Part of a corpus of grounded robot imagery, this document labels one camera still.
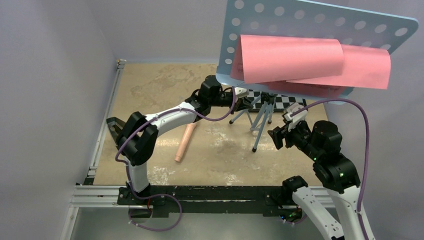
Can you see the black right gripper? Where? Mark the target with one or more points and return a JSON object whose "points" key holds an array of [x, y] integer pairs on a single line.
{"points": [[277, 134]]}

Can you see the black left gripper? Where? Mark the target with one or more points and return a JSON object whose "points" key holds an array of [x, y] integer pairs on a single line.
{"points": [[244, 103]]}

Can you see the pink sheet music front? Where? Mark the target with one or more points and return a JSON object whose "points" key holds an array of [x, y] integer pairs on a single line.
{"points": [[264, 59]]}

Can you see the pink sheet music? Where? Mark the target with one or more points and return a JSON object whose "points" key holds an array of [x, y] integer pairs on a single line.
{"points": [[363, 67], [264, 59]]}

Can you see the light blue music stand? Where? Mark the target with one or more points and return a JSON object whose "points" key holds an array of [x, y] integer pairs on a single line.
{"points": [[310, 19]]}

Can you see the pink sheet music back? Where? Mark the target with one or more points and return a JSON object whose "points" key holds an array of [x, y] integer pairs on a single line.
{"points": [[363, 67]]}

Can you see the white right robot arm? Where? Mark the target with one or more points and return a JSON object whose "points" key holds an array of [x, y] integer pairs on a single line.
{"points": [[338, 176]]}

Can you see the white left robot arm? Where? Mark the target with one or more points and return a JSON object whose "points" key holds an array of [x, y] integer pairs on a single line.
{"points": [[135, 139]]}

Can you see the black white chessboard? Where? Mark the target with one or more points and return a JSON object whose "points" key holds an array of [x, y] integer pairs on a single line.
{"points": [[281, 102]]}

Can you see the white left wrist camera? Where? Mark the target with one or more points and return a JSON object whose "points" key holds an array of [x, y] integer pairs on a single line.
{"points": [[241, 92]]}

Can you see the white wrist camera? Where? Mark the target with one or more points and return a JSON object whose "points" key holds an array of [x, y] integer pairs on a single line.
{"points": [[241, 92], [293, 115]]}

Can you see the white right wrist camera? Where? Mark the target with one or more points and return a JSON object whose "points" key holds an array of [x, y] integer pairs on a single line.
{"points": [[293, 115]]}

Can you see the pink recorder flute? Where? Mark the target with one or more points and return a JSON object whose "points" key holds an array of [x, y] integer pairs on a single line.
{"points": [[185, 141]]}

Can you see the aluminium frame rail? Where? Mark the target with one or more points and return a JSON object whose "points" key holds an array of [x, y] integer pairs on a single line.
{"points": [[218, 154]]}

